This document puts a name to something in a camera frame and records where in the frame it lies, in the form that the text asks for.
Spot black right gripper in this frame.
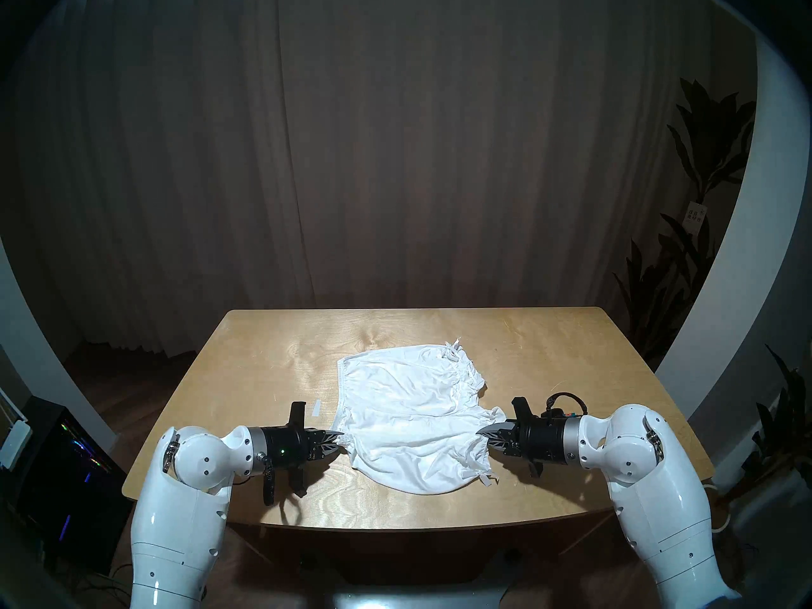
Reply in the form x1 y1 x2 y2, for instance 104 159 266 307
476 396 566 479

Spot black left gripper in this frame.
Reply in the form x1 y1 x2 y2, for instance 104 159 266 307
261 401 347 500

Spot white pants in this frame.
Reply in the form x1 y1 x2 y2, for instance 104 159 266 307
336 339 508 495

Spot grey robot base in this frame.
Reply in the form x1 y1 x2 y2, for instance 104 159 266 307
324 586 511 609

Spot white round plant pot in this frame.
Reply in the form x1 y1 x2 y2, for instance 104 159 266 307
703 481 732 534

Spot black computer tower with lights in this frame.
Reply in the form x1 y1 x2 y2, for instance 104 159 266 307
19 395 134 573

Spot small dark potted plant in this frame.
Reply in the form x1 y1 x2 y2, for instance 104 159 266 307
739 344 812 488

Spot brown pleated curtain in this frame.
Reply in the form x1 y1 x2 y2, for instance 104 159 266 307
13 0 756 361

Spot white box device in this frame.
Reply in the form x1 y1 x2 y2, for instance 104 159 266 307
0 417 32 470

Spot tall dark leafy plant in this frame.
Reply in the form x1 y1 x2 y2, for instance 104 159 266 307
612 76 759 370

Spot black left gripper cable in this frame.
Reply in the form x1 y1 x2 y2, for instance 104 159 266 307
262 452 280 507

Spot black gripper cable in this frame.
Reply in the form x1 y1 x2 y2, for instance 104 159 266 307
547 392 589 419
262 452 280 507

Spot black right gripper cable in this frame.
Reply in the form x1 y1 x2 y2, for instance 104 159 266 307
547 392 589 419

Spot black floor cables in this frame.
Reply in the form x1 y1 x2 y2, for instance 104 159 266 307
82 570 138 606

